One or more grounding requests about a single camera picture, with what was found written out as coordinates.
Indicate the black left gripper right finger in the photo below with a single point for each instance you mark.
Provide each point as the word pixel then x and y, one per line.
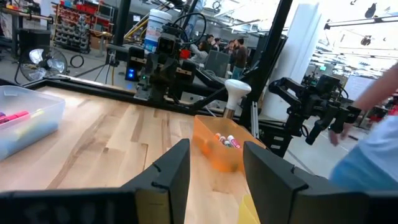
pixel 270 180

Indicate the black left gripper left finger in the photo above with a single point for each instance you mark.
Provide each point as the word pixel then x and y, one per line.
pixel 171 174

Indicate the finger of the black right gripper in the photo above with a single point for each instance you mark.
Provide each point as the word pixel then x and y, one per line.
pixel 171 74
pixel 153 71

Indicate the pink dry-erase marker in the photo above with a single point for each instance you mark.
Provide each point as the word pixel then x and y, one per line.
pixel 234 141

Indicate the green dry-erase marker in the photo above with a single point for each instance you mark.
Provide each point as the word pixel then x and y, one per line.
pixel 227 143

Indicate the pink highlighter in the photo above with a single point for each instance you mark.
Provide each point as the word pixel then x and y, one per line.
pixel 14 116

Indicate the person's forearm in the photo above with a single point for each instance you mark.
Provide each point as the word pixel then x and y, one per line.
pixel 376 88

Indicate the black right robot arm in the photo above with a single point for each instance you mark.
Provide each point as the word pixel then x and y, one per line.
pixel 158 90

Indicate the red container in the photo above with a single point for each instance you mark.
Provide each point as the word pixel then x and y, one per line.
pixel 185 53

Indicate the person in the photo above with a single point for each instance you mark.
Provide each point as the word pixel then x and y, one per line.
pixel 200 53
pixel 230 46
pixel 210 39
pixel 240 57
pixel 367 158
pixel 216 43

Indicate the yellow plastic container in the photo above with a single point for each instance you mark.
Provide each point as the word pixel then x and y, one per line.
pixel 248 213

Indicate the white blue wipes canister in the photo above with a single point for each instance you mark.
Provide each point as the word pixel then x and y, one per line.
pixel 157 28

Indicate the black stand pole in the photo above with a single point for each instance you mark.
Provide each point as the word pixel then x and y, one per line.
pixel 273 43
pixel 122 21

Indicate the grey monitor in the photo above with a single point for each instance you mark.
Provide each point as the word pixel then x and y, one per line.
pixel 217 63

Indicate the orange plastic container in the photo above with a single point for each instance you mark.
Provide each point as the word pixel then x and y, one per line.
pixel 211 146

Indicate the orange dry-erase marker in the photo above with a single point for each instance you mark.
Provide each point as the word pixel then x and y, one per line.
pixel 217 136

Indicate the glass jar with white lid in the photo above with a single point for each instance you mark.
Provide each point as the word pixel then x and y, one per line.
pixel 236 90

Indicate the red parts bin shelf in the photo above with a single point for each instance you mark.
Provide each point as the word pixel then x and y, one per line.
pixel 74 31

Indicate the person's hand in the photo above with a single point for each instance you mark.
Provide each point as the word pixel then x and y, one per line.
pixel 337 137

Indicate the black floor fan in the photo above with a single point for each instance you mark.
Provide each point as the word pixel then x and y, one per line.
pixel 37 56

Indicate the clear plastic container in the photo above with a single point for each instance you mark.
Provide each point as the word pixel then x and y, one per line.
pixel 46 115

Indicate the black box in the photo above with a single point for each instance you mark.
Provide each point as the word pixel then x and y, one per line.
pixel 34 40

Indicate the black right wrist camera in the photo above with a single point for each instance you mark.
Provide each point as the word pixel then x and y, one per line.
pixel 168 46

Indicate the black metal table frame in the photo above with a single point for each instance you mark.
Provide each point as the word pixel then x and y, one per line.
pixel 93 88

